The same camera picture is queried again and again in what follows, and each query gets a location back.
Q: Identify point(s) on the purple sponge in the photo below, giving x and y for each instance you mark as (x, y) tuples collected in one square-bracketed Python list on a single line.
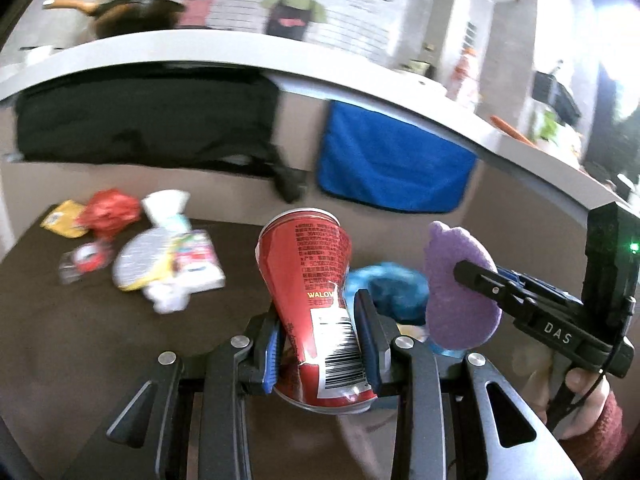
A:
[(450, 300)]

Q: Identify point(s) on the person's right forearm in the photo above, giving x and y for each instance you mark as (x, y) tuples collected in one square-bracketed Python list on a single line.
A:
[(605, 435)]

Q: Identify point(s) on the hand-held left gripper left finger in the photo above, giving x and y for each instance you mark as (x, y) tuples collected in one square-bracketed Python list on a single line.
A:
[(270, 360)]

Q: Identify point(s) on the grey kitchen counter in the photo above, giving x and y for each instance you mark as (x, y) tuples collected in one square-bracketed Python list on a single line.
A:
[(360, 77)]

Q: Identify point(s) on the black appliance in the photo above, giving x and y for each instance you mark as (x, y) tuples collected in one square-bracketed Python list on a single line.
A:
[(555, 92)]

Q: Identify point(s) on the person's right hand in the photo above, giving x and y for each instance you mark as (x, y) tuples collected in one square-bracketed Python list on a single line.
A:
[(585, 395)]

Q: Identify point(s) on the black cloth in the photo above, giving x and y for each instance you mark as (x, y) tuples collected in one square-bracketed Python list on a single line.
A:
[(140, 120)]

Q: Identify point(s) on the dark brown low table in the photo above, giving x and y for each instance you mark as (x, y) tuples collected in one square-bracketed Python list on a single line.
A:
[(75, 335)]

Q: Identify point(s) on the green plant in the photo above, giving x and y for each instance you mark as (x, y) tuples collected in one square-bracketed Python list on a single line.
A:
[(547, 127)]

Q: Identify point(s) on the white plastic wrapper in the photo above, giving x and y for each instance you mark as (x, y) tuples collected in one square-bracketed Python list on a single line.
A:
[(165, 207)]

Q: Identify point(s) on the orange utensil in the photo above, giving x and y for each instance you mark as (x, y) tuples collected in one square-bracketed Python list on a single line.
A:
[(510, 130)]

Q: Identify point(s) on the colourful snack packet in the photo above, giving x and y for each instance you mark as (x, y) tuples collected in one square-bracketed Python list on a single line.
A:
[(200, 260)]

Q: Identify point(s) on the blue plastic bag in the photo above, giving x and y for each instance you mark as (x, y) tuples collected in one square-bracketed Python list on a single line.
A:
[(395, 290)]

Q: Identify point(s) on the blue towel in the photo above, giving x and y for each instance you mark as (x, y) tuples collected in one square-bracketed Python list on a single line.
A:
[(395, 160)]

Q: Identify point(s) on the cartoon wall poster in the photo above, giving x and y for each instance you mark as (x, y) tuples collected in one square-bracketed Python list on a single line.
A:
[(250, 0)]

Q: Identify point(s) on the crumpled white tissue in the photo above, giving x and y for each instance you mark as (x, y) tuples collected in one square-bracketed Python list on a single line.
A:
[(167, 297)]

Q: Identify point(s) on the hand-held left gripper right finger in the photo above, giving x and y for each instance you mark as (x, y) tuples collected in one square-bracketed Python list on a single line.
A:
[(367, 340)]

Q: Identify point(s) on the yellow snack packet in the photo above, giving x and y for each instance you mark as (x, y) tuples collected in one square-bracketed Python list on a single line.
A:
[(62, 220)]

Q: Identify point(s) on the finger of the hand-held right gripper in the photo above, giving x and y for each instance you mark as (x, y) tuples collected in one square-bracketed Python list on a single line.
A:
[(487, 285)]

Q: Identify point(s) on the red drink can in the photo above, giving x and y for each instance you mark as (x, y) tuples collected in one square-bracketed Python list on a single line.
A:
[(310, 270)]

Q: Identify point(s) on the small red white wrapper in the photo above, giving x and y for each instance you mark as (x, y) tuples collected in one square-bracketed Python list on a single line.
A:
[(85, 260)]

